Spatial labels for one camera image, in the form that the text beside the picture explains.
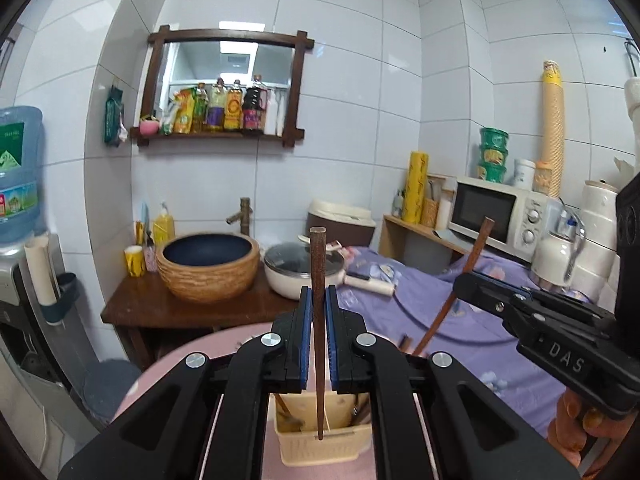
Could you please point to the green hanging packet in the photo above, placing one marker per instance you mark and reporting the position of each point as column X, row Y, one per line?
column 114, row 120

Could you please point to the person's right hand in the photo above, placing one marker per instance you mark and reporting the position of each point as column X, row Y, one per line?
column 595, row 440

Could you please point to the purple floral bed sheet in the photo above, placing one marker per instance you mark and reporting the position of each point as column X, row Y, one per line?
column 475, row 360

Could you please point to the grey round bin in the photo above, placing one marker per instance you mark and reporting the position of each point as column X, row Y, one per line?
column 110, row 390

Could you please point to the white microwave oven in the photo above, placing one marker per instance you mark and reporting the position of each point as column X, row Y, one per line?
column 492, row 212

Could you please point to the white and brown rice cooker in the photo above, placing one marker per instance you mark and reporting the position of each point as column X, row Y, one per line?
column 340, row 222

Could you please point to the yellow cup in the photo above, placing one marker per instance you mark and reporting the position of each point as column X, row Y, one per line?
column 134, row 262

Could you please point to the light wooden shelf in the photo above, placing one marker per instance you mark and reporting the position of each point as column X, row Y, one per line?
column 400, row 235

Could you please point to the clear jar with orange lid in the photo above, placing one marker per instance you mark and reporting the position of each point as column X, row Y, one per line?
column 542, row 178

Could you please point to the grey water dispenser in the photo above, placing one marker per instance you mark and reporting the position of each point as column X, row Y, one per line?
column 30, row 350

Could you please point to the large white thermos jug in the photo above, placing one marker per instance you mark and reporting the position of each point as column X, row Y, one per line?
column 597, row 240

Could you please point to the brown wooden chopstick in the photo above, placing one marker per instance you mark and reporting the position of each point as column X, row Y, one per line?
column 318, row 260
column 480, row 245
column 286, row 407
column 405, row 343

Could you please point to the pink polka dot tablecloth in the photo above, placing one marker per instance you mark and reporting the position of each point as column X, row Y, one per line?
column 165, row 375

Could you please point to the blue water jug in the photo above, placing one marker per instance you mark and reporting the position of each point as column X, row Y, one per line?
column 17, row 175

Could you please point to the white lidded jar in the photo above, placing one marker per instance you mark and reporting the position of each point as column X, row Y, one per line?
column 523, row 176

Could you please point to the bamboo style faucet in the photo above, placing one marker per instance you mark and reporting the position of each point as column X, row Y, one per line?
column 244, row 215

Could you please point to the floral patterned cup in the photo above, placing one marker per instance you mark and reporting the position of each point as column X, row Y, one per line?
column 151, row 260

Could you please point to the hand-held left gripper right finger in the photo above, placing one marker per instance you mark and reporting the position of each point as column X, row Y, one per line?
column 334, row 340

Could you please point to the wooden framed mirror shelf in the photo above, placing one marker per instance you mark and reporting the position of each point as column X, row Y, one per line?
column 295, row 85

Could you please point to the dark wooden sink table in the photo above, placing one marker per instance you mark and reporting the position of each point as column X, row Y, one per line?
column 145, row 307

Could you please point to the yellow food packet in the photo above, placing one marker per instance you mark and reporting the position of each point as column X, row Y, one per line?
column 183, row 112

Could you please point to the white pot with glass lid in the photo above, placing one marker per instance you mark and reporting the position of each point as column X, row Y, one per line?
column 300, row 272

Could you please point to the dark blue wall pocket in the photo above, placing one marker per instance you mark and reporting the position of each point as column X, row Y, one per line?
column 62, row 300

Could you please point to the woven basin with blue bowl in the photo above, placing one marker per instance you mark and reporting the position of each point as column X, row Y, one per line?
column 210, row 277

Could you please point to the tall stack of paper cups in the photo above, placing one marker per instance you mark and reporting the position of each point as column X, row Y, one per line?
column 553, row 130

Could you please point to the white electric kettle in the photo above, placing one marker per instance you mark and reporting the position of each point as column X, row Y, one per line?
column 550, row 260

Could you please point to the small pink bowl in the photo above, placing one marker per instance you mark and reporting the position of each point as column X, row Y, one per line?
column 149, row 126

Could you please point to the yellow wrap roll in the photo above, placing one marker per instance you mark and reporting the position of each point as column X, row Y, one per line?
column 416, row 187

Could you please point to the green oil bottle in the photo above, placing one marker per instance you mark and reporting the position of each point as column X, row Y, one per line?
column 200, row 110

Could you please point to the yellow dish soap bottle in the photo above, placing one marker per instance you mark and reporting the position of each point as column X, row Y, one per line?
column 164, row 227

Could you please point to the yellow glass jar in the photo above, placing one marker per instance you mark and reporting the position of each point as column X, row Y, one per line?
column 430, row 212

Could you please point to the cream plastic utensil holder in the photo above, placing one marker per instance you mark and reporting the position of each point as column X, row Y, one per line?
column 320, row 452

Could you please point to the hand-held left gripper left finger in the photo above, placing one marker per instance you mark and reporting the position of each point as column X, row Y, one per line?
column 302, row 340

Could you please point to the purple label sauce bottle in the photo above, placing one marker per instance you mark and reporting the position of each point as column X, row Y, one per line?
column 216, row 110

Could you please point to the yellow label sauce bottle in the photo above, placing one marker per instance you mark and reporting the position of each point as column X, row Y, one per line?
column 234, row 110

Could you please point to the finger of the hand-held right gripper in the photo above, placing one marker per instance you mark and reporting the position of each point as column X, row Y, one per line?
column 487, row 297

